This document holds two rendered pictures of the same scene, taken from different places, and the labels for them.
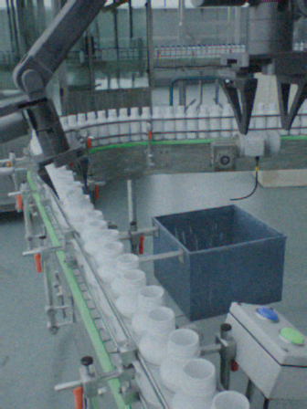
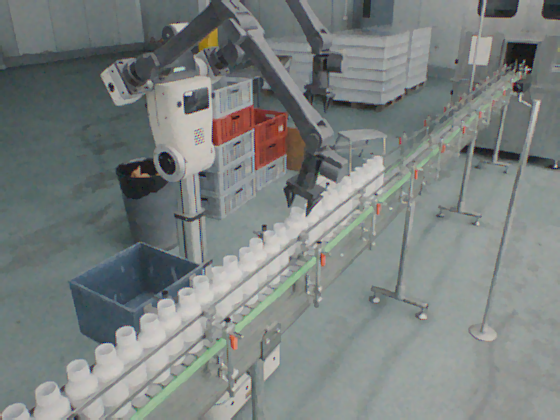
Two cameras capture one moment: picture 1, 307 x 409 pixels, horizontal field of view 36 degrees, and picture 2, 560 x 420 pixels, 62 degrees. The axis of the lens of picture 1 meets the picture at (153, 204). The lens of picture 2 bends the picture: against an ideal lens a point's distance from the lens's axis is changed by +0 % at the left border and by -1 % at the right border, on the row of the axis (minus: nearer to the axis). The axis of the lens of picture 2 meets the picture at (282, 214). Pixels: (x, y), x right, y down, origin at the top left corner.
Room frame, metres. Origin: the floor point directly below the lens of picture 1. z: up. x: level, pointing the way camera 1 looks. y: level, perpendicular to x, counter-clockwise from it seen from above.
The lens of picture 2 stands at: (1.84, 1.17, 1.81)
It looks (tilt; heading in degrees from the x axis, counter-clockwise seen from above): 26 degrees down; 232
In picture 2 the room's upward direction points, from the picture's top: straight up
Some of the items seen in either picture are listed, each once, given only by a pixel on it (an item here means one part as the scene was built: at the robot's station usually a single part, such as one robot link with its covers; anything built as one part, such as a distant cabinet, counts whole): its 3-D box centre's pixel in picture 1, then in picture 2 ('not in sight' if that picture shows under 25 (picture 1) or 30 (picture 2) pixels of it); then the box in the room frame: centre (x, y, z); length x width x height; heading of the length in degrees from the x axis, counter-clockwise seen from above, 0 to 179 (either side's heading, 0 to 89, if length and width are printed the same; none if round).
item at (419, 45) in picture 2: not in sight; (395, 57); (-6.06, -5.15, 0.59); 1.25 x 1.03 x 1.17; 20
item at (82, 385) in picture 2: not in sight; (84, 397); (1.72, 0.39, 1.08); 0.06 x 0.06 x 0.17
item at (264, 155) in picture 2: not in sight; (255, 148); (-0.84, -2.66, 0.33); 0.61 x 0.41 x 0.22; 22
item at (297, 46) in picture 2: not in sight; (302, 65); (-4.22, -5.89, 0.50); 1.23 x 1.05 x 1.00; 17
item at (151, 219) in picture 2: not in sight; (152, 206); (0.58, -2.00, 0.32); 0.45 x 0.45 x 0.64
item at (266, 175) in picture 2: not in sight; (256, 168); (-0.84, -2.66, 0.11); 0.61 x 0.41 x 0.22; 22
